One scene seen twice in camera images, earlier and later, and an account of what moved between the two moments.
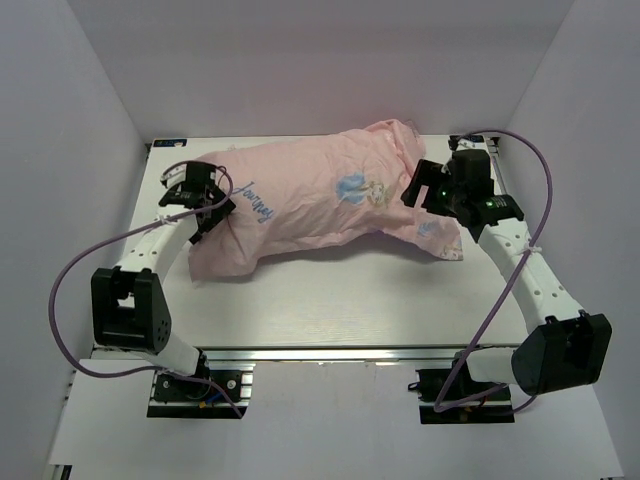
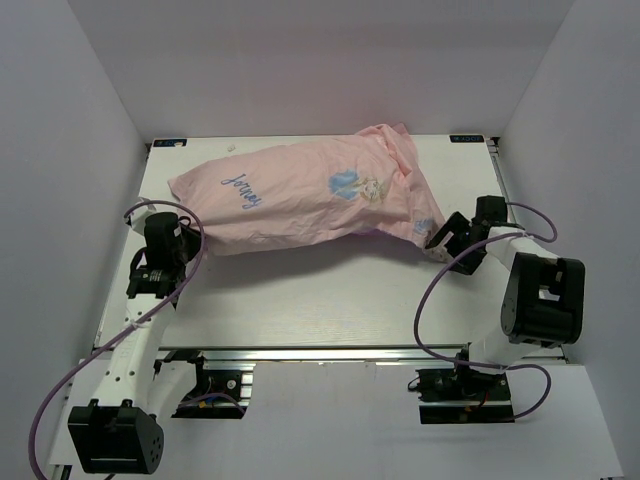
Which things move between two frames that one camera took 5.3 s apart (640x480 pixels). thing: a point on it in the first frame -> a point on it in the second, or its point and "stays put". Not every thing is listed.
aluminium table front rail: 351,356 stays put
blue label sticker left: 170,142 stays put
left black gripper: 222,207 -> 194,240
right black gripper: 427,173 -> 457,224
